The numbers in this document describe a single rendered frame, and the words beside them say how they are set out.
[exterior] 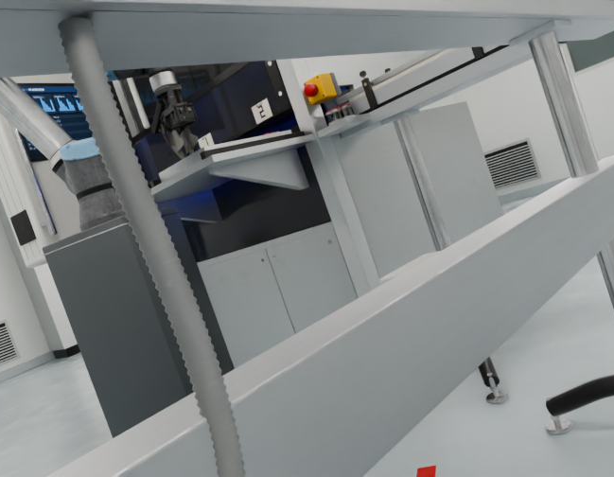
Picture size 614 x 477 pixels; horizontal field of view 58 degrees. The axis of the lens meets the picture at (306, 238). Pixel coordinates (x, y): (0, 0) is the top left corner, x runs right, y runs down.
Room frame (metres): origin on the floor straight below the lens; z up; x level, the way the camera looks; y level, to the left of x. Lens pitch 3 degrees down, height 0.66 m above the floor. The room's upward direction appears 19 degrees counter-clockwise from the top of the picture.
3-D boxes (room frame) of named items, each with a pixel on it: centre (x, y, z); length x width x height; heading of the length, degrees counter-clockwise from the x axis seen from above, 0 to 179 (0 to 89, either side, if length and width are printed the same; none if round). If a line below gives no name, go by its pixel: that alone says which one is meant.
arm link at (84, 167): (1.45, 0.46, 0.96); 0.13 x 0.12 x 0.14; 24
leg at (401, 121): (1.71, -0.39, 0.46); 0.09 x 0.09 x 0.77; 44
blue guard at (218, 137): (2.48, 0.58, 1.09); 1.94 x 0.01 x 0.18; 44
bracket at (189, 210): (2.06, 0.42, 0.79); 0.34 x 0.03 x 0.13; 134
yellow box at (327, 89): (1.72, -0.19, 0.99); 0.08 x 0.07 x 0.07; 134
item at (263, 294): (2.82, 0.23, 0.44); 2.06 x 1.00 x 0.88; 44
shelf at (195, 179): (1.89, 0.23, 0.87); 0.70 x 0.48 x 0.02; 44
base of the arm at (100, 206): (1.44, 0.46, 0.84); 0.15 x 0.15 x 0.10
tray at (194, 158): (1.73, 0.15, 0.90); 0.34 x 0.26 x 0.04; 134
